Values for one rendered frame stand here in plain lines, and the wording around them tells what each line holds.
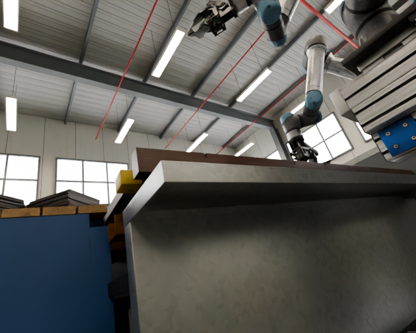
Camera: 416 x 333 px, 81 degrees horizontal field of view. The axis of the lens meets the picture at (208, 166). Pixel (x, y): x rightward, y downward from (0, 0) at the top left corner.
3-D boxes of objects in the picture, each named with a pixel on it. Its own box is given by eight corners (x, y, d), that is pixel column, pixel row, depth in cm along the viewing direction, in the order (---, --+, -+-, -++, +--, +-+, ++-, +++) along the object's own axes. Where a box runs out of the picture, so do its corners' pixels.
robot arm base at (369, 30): (426, 35, 74) (407, 14, 78) (411, 13, 65) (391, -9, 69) (374, 71, 84) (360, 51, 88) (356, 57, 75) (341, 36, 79)
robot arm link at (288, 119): (295, 108, 126) (278, 113, 127) (303, 125, 121) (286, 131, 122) (293, 117, 133) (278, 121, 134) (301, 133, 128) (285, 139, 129)
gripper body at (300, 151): (293, 164, 119) (284, 143, 123) (304, 164, 123) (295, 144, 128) (306, 156, 113) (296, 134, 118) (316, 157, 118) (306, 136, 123)
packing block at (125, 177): (115, 193, 61) (114, 179, 63) (135, 193, 64) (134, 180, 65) (121, 184, 57) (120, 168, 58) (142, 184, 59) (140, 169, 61)
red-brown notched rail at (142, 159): (133, 180, 54) (131, 156, 56) (410, 182, 142) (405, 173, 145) (138, 171, 51) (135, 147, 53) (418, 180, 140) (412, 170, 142)
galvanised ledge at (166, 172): (123, 228, 44) (122, 212, 45) (405, 201, 115) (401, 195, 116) (164, 182, 29) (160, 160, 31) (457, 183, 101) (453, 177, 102)
